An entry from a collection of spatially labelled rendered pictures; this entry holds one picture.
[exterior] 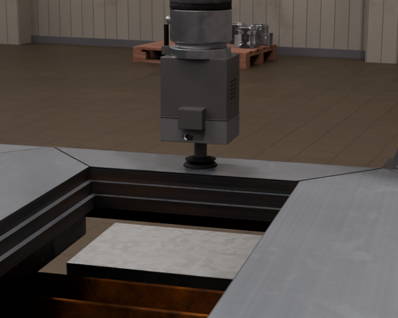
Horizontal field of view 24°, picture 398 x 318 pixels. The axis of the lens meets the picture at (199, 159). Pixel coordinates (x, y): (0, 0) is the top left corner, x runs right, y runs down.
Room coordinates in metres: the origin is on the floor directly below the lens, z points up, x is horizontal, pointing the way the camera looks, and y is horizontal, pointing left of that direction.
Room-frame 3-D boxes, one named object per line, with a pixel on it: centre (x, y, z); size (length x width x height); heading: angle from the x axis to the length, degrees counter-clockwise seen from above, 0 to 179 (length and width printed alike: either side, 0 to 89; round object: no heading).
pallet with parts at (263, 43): (8.77, -0.06, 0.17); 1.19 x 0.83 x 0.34; 68
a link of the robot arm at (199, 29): (1.12, 0.00, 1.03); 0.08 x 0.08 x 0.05
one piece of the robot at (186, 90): (1.11, 0.00, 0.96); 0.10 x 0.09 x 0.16; 164
